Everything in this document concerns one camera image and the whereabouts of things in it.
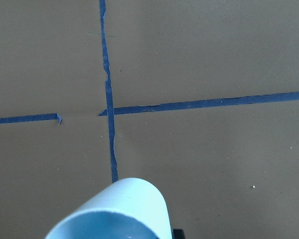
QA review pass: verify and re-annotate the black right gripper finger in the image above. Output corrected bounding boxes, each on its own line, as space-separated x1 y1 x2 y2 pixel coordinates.
172 229 184 239

